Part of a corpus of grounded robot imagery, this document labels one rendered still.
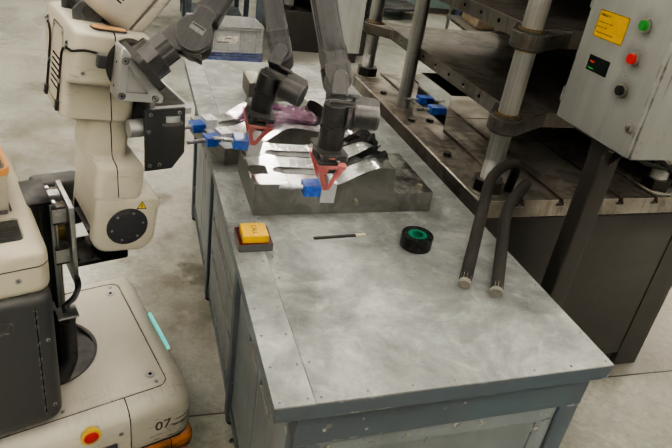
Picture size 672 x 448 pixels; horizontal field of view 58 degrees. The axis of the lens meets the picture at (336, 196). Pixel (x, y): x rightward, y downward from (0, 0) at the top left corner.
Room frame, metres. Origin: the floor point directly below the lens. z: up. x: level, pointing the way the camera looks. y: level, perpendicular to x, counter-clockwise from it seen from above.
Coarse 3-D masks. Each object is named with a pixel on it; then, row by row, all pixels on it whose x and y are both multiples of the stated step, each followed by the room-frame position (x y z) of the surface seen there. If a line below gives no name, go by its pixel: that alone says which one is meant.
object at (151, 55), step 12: (156, 36) 1.23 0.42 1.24; (132, 48) 1.21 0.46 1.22; (144, 48) 1.20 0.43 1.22; (156, 48) 1.21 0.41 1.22; (168, 48) 1.22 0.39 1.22; (144, 60) 1.16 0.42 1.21; (156, 60) 1.20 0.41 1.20; (168, 60) 1.22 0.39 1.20; (144, 72) 1.17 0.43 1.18; (156, 72) 1.20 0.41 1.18; (168, 72) 1.23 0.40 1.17; (156, 84) 1.18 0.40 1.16
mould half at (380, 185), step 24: (264, 144) 1.57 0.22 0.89; (288, 144) 1.61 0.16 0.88; (312, 144) 1.64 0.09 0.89; (360, 144) 1.58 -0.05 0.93; (240, 168) 1.52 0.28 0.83; (360, 168) 1.45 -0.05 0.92; (384, 168) 1.44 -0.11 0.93; (408, 168) 1.63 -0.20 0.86; (264, 192) 1.33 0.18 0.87; (288, 192) 1.35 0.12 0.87; (336, 192) 1.40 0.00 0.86; (360, 192) 1.42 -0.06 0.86; (384, 192) 1.45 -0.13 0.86; (408, 192) 1.47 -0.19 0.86; (432, 192) 1.50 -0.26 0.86
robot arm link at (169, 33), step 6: (168, 30) 1.25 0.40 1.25; (174, 30) 1.25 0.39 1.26; (168, 36) 1.24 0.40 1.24; (174, 36) 1.25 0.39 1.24; (174, 42) 1.24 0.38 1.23; (180, 48) 1.24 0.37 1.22; (210, 48) 1.27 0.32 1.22; (180, 54) 1.27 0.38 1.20; (186, 54) 1.26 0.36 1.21; (204, 54) 1.27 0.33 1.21; (198, 60) 1.27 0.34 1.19
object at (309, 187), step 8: (328, 176) 1.29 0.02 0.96; (280, 184) 1.24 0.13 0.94; (288, 184) 1.25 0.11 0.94; (304, 184) 1.25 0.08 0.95; (312, 184) 1.26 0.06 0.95; (320, 184) 1.27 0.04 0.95; (336, 184) 1.26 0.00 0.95; (304, 192) 1.24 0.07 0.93; (312, 192) 1.25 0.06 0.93; (320, 192) 1.25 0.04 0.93; (328, 192) 1.26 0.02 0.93; (320, 200) 1.25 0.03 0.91; (328, 200) 1.26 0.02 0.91
